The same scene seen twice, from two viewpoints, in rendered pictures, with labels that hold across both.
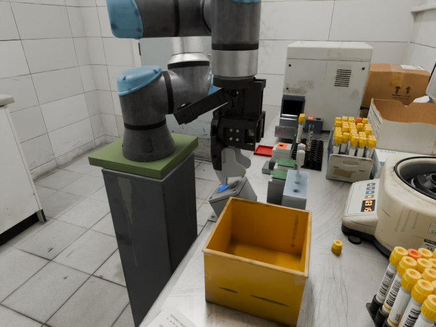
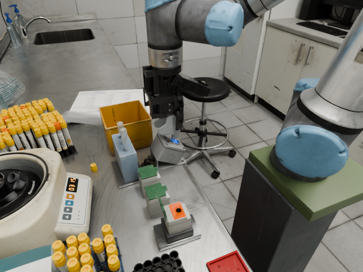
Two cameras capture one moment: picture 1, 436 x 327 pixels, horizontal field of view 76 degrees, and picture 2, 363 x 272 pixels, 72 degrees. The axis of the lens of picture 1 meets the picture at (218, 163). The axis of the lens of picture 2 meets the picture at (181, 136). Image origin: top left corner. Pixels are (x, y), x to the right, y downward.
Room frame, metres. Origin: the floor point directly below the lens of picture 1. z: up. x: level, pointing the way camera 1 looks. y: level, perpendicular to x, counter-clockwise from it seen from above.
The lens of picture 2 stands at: (0.91, -0.37, 1.36)
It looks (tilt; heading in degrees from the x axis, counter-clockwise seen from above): 36 degrees down; 138
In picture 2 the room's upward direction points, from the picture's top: straight up
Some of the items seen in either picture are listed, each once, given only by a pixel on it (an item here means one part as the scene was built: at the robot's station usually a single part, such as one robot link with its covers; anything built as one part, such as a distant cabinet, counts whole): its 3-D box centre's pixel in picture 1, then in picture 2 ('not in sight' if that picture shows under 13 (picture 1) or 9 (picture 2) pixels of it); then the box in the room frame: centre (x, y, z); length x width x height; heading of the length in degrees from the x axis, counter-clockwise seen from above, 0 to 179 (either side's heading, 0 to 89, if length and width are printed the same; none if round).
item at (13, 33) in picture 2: not in sight; (12, 29); (-1.09, -0.03, 0.97); 0.08 x 0.07 x 0.20; 163
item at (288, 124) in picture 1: (289, 121); not in sight; (0.97, -0.26, 0.92); 0.21 x 0.07 x 0.05; 159
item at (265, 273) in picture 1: (259, 254); (126, 126); (0.31, -0.06, 0.92); 0.13 x 0.13 x 0.10; 71
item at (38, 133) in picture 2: not in sight; (43, 145); (0.25, -0.29, 0.93); 0.02 x 0.02 x 0.11
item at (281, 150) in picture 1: (281, 156); (176, 221); (0.67, -0.17, 0.92); 0.05 x 0.04 x 0.06; 67
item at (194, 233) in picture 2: (280, 165); (176, 228); (0.67, -0.17, 0.89); 0.09 x 0.05 x 0.04; 67
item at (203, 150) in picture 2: not in sight; (200, 126); (-0.15, 0.78, 0.33); 0.52 x 0.51 x 0.65; 2
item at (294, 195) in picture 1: (293, 204); (125, 158); (0.44, -0.15, 0.92); 0.10 x 0.07 x 0.10; 162
